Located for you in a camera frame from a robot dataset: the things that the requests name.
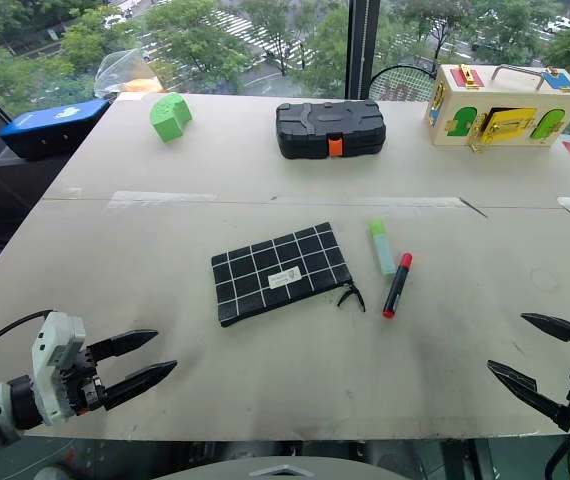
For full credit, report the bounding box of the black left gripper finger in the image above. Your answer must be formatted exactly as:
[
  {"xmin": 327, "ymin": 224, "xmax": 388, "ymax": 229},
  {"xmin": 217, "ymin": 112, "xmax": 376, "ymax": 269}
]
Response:
[
  {"xmin": 98, "ymin": 360, "xmax": 179, "ymax": 412},
  {"xmin": 87, "ymin": 329, "xmax": 160, "ymax": 361}
]

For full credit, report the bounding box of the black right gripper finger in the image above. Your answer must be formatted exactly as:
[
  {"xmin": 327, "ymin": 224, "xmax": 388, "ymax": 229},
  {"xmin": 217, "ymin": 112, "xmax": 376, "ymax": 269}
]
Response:
[
  {"xmin": 520, "ymin": 312, "xmax": 570, "ymax": 344},
  {"xmin": 486, "ymin": 359, "xmax": 570, "ymax": 434}
]

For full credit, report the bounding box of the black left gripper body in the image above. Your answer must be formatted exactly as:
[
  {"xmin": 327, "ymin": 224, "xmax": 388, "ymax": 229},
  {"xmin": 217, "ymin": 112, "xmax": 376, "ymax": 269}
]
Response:
[{"xmin": 62, "ymin": 346, "xmax": 107, "ymax": 416}]

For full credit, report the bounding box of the black grid pencil pouch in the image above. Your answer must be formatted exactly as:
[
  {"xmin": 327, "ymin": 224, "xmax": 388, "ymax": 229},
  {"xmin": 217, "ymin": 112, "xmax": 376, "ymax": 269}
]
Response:
[{"xmin": 210, "ymin": 221, "xmax": 367, "ymax": 328}]

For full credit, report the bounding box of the black plastic tool case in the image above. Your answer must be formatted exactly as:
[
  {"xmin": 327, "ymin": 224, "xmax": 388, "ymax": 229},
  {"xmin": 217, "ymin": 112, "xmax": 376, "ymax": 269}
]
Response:
[{"xmin": 274, "ymin": 99, "xmax": 387, "ymax": 160}]

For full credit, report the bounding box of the black red marker pen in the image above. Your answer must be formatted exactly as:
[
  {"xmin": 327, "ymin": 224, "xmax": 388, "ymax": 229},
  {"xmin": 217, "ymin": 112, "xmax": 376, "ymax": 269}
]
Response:
[{"xmin": 382, "ymin": 252, "xmax": 414, "ymax": 320}]

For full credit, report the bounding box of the green highlighter pen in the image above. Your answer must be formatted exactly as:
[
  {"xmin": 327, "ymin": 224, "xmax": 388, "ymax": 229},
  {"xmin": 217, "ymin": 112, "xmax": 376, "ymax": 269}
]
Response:
[{"xmin": 368, "ymin": 218, "xmax": 397, "ymax": 277}]

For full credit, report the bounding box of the wooden lock busy box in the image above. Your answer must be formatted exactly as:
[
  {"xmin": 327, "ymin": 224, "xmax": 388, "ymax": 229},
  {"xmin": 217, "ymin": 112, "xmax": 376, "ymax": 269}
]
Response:
[{"xmin": 424, "ymin": 63, "xmax": 570, "ymax": 154}]

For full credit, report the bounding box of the blue flat box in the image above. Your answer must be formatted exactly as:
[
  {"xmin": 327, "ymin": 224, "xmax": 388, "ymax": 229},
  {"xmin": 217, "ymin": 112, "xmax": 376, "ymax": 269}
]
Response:
[{"xmin": 0, "ymin": 97, "xmax": 112, "ymax": 161}]

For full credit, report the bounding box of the green plastic block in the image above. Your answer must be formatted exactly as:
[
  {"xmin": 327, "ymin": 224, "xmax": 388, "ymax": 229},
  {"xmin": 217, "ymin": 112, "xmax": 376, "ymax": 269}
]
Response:
[{"xmin": 149, "ymin": 92, "xmax": 194, "ymax": 144}]

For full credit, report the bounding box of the clear plastic bag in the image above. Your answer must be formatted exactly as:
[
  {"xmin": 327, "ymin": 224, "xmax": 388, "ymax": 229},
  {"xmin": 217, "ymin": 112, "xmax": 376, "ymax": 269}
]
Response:
[{"xmin": 93, "ymin": 48, "xmax": 162, "ymax": 97}]

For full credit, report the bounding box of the badminton racket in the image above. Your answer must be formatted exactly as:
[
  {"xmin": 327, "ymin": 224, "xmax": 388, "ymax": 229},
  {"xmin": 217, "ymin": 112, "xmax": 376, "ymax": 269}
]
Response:
[{"xmin": 368, "ymin": 64, "xmax": 440, "ymax": 104}]

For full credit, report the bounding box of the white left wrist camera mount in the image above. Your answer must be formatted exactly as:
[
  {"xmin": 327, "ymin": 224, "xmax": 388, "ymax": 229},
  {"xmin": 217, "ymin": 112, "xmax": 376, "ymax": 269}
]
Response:
[{"xmin": 31, "ymin": 311, "xmax": 87, "ymax": 427}]

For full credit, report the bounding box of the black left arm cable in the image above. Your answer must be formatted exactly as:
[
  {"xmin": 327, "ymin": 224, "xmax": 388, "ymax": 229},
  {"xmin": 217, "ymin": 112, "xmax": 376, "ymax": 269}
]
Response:
[{"xmin": 0, "ymin": 309, "xmax": 54, "ymax": 366}]

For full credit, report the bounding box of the black window frame post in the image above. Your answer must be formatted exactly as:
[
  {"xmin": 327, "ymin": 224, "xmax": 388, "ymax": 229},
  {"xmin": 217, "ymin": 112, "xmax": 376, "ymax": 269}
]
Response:
[{"xmin": 345, "ymin": 0, "xmax": 382, "ymax": 100}]

